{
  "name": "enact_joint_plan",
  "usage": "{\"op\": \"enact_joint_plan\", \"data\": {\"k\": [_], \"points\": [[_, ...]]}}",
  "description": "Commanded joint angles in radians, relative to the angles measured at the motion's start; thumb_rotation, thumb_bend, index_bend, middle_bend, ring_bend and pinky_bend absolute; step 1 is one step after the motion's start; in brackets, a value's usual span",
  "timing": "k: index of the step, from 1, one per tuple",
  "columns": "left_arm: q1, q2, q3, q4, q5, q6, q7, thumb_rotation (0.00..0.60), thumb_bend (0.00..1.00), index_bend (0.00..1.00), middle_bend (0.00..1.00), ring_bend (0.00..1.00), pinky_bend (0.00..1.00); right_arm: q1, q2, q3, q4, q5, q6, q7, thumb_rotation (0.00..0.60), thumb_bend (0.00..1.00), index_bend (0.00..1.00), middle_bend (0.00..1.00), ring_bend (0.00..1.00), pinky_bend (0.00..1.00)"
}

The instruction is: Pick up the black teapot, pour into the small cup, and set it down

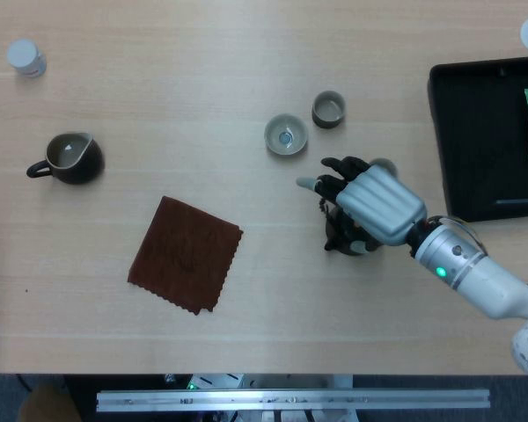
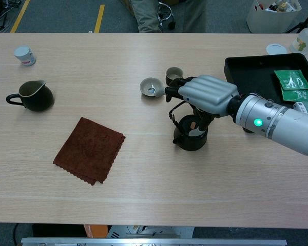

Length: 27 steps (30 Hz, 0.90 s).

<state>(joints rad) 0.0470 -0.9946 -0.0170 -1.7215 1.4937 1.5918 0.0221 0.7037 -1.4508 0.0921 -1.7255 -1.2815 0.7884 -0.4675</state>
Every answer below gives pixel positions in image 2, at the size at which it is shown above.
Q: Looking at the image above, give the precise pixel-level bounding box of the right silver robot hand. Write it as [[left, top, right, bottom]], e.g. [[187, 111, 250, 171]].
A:
[[164, 74, 239, 136]]

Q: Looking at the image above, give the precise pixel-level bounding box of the black cast iron teapot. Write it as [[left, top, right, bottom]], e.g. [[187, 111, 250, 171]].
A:
[[168, 101, 208, 151]]

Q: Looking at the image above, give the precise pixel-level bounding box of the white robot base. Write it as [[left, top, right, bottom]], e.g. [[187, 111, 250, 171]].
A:
[[106, 225, 195, 239]]

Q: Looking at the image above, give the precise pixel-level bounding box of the dark brown ceramic teacup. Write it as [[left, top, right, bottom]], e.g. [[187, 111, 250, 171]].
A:
[[165, 67, 184, 87]]

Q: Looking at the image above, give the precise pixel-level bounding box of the black plastic tray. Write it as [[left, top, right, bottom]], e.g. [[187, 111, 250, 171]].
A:
[[224, 53, 308, 134]]

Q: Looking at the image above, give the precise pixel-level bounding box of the grey ceramic strainer bowl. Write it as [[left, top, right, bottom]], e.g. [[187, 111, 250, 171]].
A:
[[139, 77, 165, 98]]

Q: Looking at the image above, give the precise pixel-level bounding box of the white round lid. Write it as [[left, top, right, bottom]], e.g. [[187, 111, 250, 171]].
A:
[[266, 43, 288, 55]]

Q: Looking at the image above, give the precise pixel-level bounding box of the green tea packet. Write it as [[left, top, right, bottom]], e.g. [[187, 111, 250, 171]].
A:
[[281, 89, 308, 103], [274, 69, 308, 91]]

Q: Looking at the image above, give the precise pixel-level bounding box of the chrome stool base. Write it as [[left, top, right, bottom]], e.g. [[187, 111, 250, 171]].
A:
[[158, 2, 176, 30]]

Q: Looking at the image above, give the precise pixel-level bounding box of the white storage basket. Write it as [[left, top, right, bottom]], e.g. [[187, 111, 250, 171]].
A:
[[246, 0, 302, 34]]

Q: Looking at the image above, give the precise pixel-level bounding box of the person in khaki trousers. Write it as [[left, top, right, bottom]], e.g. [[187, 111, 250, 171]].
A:
[[130, 0, 207, 33]]

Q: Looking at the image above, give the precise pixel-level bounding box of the white plastic bottle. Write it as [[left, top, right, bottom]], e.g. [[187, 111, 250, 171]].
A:
[[290, 19, 308, 56]]

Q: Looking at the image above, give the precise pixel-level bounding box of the black tripod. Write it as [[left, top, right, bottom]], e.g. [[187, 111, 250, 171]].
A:
[[285, 0, 308, 34]]

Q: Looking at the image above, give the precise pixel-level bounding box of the brown tea cloth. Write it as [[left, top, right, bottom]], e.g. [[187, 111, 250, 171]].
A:
[[52, 117, 126, 186]]

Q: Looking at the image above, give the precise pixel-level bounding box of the dark ceramic pitcher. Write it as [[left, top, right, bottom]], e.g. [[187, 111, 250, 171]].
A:
[[6, 80, 54, 112]]

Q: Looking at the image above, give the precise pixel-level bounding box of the orange panel under table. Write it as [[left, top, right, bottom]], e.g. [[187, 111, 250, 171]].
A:
[[83, 224, 108, 238]]

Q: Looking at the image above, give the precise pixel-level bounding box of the small white jar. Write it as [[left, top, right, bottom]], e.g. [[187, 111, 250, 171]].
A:
[[14, 46, 37, 67]]

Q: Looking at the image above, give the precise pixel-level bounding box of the black stand with cables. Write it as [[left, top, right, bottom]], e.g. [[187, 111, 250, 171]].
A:
[[0, 0, 23, 33]]

